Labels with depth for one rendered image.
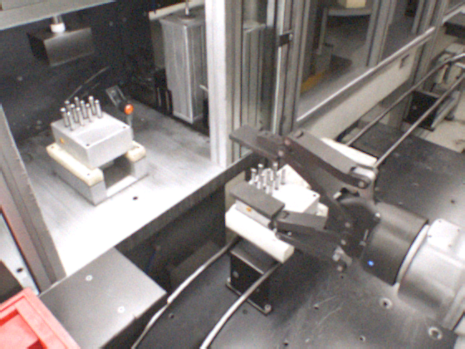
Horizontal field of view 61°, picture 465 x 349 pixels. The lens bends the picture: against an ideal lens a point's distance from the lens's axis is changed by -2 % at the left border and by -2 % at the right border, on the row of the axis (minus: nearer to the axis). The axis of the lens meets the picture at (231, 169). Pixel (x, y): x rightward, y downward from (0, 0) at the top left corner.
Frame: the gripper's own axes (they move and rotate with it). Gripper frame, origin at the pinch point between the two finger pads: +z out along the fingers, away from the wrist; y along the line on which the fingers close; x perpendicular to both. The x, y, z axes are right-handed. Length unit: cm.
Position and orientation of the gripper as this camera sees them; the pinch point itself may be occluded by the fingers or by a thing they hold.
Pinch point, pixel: (252, 169)
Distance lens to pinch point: 49.5
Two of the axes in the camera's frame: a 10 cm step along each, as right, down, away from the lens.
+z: -7.5, -4.1, 5.3
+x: -6.7, 4.6, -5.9
